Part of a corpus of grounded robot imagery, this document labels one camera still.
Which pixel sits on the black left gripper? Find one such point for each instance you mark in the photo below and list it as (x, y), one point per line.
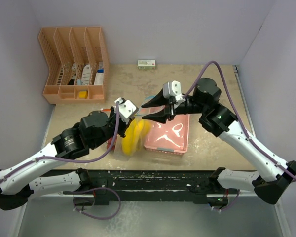
(124, 127)

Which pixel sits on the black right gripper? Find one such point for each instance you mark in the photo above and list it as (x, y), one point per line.
(162, 116)

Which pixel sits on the clear blue-zipper bag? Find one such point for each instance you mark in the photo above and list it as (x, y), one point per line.
(138, 116)

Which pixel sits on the yellow banana bunch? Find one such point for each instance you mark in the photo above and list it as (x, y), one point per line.
(132, 140)

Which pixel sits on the red strawberry cluster with leaves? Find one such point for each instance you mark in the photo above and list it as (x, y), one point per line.
(109, 142)

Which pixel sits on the clear orange-zipper bag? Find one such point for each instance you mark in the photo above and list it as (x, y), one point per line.
(103, 122)

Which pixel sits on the yellow mango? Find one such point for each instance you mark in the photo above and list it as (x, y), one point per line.
(144, 127)

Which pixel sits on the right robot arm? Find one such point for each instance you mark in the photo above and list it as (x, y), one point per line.
(272, 175)

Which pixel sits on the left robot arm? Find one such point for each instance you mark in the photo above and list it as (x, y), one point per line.
(26, 180)

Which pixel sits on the pink plastic basket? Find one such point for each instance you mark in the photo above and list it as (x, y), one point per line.
(171, 137)

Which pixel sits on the green white small box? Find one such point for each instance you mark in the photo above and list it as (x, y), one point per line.
(145, 64)

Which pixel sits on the yellow sponge in organizer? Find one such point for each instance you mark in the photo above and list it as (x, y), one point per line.
(83, 94)

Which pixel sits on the white tube in organizer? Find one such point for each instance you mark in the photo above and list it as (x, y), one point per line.
(86, 75)

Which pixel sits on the orange desk file organizer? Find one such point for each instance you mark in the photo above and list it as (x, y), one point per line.
(67, 50)

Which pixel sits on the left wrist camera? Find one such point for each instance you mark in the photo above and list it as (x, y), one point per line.
(127, 109)

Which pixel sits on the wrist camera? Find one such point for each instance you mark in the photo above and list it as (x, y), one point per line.
(127, 109)
(173, 89)

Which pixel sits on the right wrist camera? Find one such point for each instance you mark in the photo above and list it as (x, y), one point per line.
(173, 89)

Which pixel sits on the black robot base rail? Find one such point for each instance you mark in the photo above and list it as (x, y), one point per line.
(154, 185)

